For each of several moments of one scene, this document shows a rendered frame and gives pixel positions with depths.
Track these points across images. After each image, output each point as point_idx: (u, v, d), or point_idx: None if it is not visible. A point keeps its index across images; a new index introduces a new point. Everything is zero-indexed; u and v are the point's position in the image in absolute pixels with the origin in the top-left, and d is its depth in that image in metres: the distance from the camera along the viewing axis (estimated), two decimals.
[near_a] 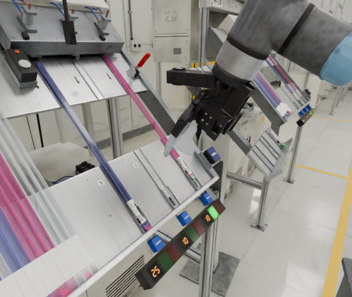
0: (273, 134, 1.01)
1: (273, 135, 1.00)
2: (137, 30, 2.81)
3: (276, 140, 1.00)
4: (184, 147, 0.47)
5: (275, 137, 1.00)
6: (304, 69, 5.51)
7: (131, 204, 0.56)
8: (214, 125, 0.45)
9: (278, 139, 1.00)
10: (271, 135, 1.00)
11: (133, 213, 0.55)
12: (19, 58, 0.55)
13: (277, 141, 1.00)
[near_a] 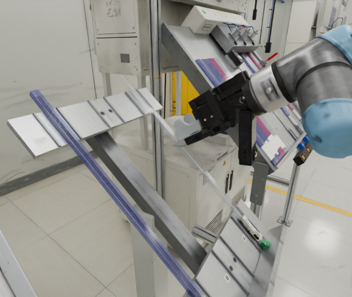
0: (248, 220, 0.54)
1: (247, 225, 0.53)
2: None
3: (253, 234, 0.53)
4: (190, 122, 0.55)
5: (251, 228, 0.53)
6: None
7: None
8: None
9: (257, 231, 0.53)
10: (244, 223, 0.53)
11: None
12: None
13: (255, 235, 0.53)
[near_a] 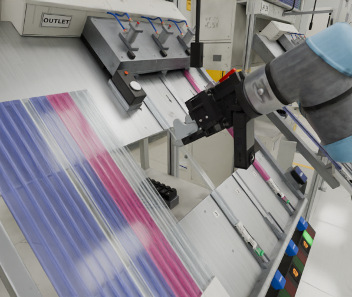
0: (243, 227, 0.52)
1: (242, 231, 0.52)
2: None
3: (247, 241, 0.52)
4: (191, 122, 0.55)
5: (245, 236, 0.51)
6: None
7: (344, 170, 0.79)
8: None
9: (252, 238, 0.52)
10: (239, 230, 0.52)
11: (345, 177, 0.79)
12: (128, 79, 0.51)
13: (249, 243, 0.51)
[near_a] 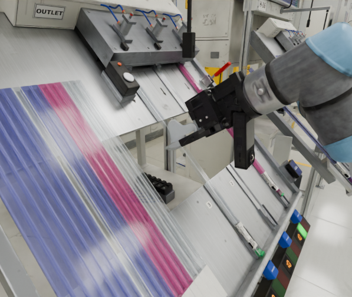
0: (243, 227, 0.52)
1: (242, 232, 0.52)
2: None
3: (248, 241, 0.51)
4: None
5: (246, 236, 0.51)
6: None
7: (339, 164, 0.79)
8: None
9: (252, 239, 0.52)
10: (239, 230, 0.52)
11: (341, 171, 0.79)
12: (121, 71, 0.51)
13: (249, 243, 0.51)
